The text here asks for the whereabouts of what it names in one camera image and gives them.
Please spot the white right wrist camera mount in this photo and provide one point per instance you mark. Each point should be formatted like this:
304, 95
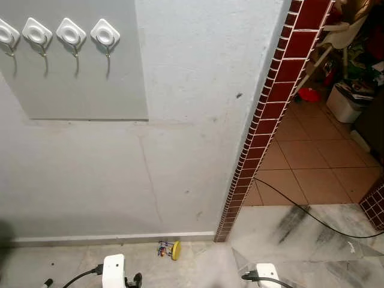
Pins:
267, 277

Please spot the beige high chair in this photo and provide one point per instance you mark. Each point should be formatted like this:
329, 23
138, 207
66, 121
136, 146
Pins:
345, 36

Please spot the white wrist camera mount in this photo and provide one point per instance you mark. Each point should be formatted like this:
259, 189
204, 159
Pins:
113, 270
267, 277

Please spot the dark cabinet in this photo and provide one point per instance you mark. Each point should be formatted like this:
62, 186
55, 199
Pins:
373, 129

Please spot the grey wall panel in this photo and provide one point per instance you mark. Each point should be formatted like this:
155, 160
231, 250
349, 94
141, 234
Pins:
78, 84

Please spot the grey baseboard strip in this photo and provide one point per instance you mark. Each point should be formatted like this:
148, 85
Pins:
114, 238

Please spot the red plastic bowl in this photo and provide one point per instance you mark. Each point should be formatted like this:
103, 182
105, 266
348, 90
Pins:
309, 95

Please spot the white storage bin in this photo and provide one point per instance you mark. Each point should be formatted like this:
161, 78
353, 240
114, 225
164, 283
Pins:
342, 105

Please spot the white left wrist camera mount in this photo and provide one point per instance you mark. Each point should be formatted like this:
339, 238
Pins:
113, 270

